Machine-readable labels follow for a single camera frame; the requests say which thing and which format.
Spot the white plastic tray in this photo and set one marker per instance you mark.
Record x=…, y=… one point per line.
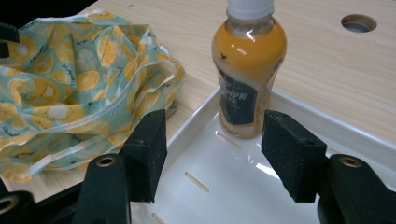
x=224, y=168

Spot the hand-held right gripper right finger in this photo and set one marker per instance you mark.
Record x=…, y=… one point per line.
x=295, y=155

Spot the lemon print plastic bag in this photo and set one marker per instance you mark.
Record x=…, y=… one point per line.
x=77, y=87

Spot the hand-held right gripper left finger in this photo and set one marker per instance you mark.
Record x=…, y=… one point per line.
x=148, y=155

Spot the orange drink bottle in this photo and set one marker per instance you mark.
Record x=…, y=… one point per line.
x=249, y=53

